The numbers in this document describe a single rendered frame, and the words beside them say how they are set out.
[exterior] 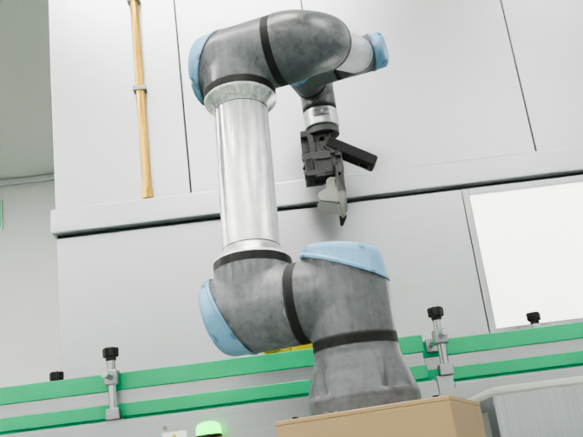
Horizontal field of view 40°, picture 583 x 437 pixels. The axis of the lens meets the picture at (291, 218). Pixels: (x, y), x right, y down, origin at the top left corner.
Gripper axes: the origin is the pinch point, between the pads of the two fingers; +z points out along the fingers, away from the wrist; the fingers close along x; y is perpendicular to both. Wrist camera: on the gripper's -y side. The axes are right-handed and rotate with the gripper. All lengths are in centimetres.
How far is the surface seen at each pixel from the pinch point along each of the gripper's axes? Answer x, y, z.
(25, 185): -310, 169, -143
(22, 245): -310, 172, -103
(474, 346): 3.8, -20.8, 30.9
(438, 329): 16.0, -12.2, 28.7
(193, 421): 15, 33, 39
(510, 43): -16, -48, -44
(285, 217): -12.3, 12.3, -5.3
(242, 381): 13.1, 24.3, 33.2
